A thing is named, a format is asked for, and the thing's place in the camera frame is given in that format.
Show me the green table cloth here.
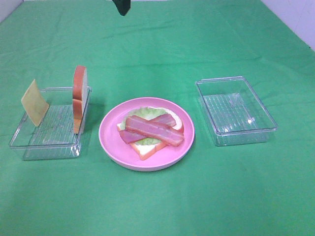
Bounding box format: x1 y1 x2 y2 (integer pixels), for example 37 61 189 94
0 0 315 236

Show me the clear plastic container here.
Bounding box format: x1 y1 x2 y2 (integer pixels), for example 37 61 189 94
195 76 278 147
9 86 92 160

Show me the yellow cheese slice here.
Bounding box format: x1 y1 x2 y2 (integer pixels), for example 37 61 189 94
21 79 49 127

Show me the pink round plate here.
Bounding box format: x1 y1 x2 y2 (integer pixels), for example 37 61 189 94
98 97 195 171

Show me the clear left plastic container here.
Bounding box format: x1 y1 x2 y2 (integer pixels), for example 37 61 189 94
9 86 92 160

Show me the bread slice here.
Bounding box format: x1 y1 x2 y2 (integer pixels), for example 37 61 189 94
128 107 184 160
72 65 88 134

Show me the bacon strip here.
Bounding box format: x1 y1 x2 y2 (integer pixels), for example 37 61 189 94
117 113 177 144
125 115 184 147

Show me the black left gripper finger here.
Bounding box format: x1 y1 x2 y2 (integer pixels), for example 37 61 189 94
112 0 131 16

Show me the clear right plastic container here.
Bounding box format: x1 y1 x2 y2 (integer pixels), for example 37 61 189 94
195 76 278 147

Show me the green lettuce leaf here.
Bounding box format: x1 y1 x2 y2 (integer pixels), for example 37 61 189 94
121 107 167 145

